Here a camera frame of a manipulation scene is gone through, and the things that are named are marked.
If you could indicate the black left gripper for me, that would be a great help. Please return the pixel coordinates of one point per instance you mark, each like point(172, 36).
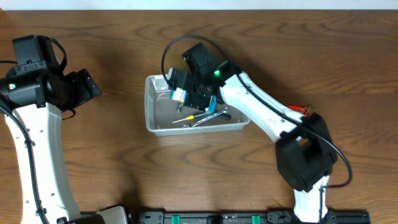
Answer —
point(86, 88)

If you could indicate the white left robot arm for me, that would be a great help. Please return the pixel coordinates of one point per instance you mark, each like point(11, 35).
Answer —
point(36, 132)

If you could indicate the red handled pliers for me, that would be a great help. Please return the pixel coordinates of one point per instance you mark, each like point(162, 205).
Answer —
point(305, 110)

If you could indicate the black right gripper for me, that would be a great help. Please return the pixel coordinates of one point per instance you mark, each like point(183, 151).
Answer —
point(193, 102)

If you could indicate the silver ring wrench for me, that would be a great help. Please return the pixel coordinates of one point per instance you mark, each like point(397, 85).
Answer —
point(221, 113)

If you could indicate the clear plastic container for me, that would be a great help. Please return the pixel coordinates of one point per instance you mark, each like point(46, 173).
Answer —
point(163, 118)

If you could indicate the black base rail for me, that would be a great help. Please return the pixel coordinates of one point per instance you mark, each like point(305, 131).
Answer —
point(217, 217)

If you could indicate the small black claw hammer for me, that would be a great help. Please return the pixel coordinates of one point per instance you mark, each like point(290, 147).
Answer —
point(225, 116)

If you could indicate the yellow black screwdriver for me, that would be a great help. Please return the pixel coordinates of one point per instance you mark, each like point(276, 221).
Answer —
point(192, 117)

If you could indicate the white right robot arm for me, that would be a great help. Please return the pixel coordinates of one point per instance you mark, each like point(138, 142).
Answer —
point(304, 150)

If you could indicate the white blue product box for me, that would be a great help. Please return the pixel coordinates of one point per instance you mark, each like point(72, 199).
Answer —
point(196, 101)

